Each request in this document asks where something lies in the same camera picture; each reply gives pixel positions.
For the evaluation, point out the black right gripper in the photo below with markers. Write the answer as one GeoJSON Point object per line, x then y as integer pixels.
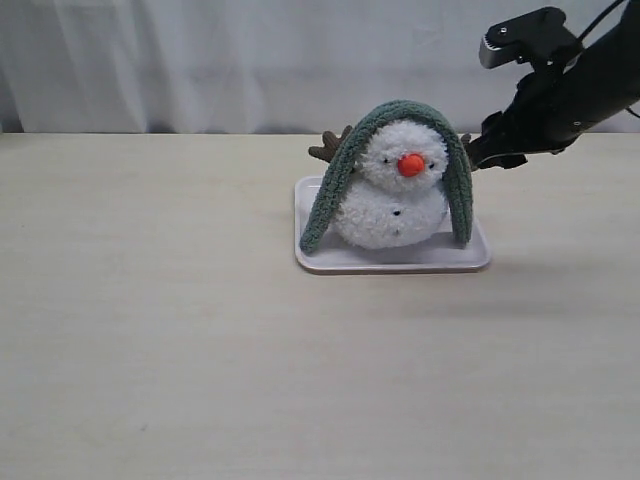
{"type": "Point", "coordinates": [603, 82]}

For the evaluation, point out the white plush snowman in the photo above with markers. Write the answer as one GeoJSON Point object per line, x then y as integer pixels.
{"type": "Point", "coordinates": [395, 200]}

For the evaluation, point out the green knitted scarf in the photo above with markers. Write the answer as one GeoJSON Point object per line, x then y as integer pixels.
{"type": "Point", "coordinates": [350, 170]}

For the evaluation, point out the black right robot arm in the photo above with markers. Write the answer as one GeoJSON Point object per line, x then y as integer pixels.
{"type": "Point", "coordinates": [542, 76]}

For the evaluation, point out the white rectangular tray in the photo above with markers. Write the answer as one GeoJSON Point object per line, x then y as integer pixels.
{"type": "Point", "coordinates": [382, 231]}

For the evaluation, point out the white backdrop curtain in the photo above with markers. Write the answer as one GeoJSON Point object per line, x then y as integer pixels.
{"type": "Point", "coordinates": [244, 66]}

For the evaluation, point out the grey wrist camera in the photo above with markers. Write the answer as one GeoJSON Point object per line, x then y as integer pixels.
{"type": "Point", "coordinates": [539, 36]}

